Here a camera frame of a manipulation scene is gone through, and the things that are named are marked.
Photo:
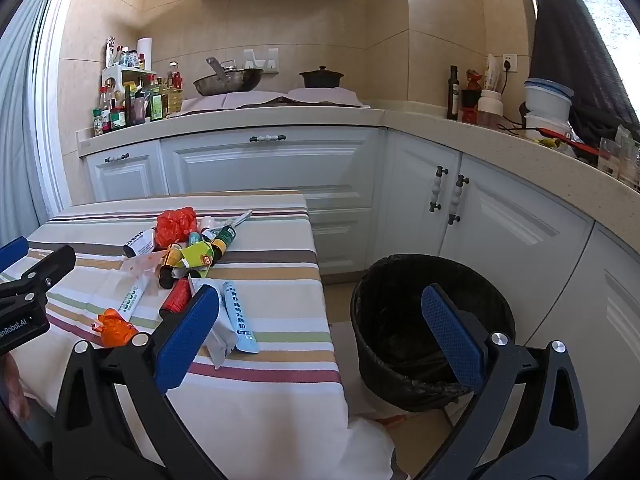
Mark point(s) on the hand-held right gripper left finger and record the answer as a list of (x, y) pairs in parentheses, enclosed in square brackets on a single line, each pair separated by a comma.
[(187, 340)]

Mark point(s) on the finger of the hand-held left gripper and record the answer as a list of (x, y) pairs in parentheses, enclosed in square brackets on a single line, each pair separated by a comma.
[(12, 252), (50, 267)]

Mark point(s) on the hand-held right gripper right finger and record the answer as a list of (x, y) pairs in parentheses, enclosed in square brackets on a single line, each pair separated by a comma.
[(452, 340)]

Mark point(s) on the white paper packet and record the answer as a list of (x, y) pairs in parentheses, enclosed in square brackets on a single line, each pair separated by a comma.
[(220, 345)]

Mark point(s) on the red can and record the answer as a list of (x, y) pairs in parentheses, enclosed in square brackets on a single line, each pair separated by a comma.
[(177, 297)]

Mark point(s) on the white and blue tube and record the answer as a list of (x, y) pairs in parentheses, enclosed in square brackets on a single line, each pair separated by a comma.
[(240, 320)]

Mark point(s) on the black trash bin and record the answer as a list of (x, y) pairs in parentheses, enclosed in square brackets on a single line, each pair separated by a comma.
[(400, 360)]

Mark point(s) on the white tube green print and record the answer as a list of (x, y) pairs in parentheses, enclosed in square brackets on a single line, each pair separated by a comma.
[(132, 297)]

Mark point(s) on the orange plastic wrapper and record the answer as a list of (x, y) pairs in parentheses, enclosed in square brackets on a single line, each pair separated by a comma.
[(115, 330)]

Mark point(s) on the amber bottle yellow label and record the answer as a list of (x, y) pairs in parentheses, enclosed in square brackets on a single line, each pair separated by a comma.
[(172, 260)]

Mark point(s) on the yellow-green crushed carton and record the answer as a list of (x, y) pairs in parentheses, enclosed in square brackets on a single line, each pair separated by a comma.
[(197, 255)]

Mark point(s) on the pink clear plastic wrapper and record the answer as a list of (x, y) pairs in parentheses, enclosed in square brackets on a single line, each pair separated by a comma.
[(142, 265)]

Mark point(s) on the white and black box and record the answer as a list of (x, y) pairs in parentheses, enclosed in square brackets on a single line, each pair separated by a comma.
[(139, 243)]

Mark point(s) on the small teal bottle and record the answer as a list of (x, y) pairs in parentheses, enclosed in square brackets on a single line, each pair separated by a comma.
[(194, 239)]

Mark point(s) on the dark green bottle yellow label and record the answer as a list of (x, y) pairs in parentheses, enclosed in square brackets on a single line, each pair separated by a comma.
[(225, 240)]

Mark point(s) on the red mesh bag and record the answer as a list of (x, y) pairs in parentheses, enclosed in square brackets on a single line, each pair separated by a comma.
[(175, 227)]

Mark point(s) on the striped tablecloth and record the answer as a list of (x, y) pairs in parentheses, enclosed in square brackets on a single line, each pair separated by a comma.
[(280, 400)]

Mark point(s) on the grey curtain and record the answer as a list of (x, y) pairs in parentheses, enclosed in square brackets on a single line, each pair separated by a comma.
[(20, 110)]

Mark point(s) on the group of condiment bottles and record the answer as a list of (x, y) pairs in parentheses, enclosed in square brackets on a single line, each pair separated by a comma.
[(157, 102)]

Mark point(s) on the white kitchen cabinet unit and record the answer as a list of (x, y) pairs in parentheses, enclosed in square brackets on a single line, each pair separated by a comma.
[(280, 165)]

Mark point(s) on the white spice rack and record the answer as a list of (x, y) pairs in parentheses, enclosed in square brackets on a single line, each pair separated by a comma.
[(112, 77)]

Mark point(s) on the paper towel roll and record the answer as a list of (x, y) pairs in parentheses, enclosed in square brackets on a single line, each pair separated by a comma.
[(144, 52)]

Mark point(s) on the white utensil canister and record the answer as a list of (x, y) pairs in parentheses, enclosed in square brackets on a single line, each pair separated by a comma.
[(489, 107)]

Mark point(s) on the clear glass cup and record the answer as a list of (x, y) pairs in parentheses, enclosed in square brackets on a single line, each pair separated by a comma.
[(630, 165), (610, 157)]

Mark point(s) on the dark olive oil bottle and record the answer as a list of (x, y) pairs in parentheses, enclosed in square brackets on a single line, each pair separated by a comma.
[(452, 95)]

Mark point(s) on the steel wok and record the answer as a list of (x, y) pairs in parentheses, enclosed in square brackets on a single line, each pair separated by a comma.
[(227, 84)]

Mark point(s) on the stack of white containers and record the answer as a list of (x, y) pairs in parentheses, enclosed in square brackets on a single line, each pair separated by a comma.
[(547, 102)]

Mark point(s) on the pale stove cover cloth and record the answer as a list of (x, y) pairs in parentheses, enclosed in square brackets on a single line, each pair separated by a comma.
[(320, 96)]

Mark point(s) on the black lidded pot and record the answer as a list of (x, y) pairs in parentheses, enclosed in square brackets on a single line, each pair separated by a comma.
[(321, 79)]

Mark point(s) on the dark hanging cloth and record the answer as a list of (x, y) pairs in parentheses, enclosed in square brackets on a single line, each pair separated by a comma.
[(565, 35)]

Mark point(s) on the frosted window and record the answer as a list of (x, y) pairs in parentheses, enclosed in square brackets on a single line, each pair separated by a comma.
[(610, 10)]

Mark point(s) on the white wall socket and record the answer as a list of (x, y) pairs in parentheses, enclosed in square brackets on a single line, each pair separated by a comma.
[(508, 62)]

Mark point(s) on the white wall hook rack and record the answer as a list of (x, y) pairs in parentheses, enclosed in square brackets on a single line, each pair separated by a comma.
[(272, 57)]

